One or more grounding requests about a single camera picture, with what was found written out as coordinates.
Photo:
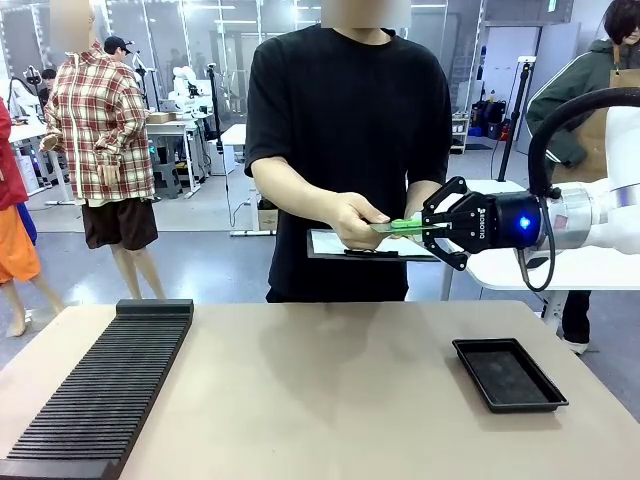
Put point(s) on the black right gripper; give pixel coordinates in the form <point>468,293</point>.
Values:
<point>505,222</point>

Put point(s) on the green PCB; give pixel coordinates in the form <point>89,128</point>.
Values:
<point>382,228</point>

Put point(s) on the mannequin in red orange clothes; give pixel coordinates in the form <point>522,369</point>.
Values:
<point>12,200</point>

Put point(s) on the person's left forearm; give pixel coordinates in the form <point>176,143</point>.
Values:
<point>420,195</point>

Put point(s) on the black camera stand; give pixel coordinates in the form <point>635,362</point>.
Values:
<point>216,105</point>

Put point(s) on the small cardboard box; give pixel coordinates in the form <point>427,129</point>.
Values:
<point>267,215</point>

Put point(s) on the person's right hand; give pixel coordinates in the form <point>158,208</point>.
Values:
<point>357,225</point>

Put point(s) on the grey step stool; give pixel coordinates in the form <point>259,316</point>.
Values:
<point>166,181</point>

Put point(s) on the person's right forearm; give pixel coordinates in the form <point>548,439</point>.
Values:
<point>295,187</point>

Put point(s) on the man with black cap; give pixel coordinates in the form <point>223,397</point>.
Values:
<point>117,47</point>

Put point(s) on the wooden shoe shelf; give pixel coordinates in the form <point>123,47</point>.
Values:
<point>460,135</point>

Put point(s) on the black tripod pole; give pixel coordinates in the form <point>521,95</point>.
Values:
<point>515,115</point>

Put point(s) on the white background humanoid robot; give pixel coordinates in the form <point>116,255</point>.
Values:
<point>182,85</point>

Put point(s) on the seated background person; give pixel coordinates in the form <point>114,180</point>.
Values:
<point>47,82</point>

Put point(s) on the mannequin in plaid shirt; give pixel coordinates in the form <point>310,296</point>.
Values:
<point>100,125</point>

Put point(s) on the flat cardboard box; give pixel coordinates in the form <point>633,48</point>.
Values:
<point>162,118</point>

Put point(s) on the white standing desk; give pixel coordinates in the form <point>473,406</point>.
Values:
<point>172,131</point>

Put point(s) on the black plastic tray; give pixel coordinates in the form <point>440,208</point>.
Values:
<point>507,377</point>

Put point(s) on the person in black t-shirt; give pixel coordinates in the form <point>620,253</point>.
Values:
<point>345,115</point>

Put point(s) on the black clipboard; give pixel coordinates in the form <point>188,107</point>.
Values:
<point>325,245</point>

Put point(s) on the black slotted PCB rack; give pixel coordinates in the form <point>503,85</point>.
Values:
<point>100,390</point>

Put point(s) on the person in brown apron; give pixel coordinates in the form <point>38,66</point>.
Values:
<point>575,130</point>

